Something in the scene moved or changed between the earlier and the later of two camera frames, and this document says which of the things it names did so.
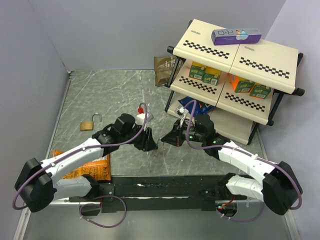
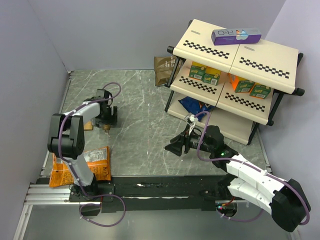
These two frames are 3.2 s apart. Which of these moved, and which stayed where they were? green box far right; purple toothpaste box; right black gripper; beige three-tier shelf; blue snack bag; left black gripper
Moved: left black gripper; right black gripper
Stayed: beige three-tier shelf; purple toothpaste box; blue snack bag; green box far right
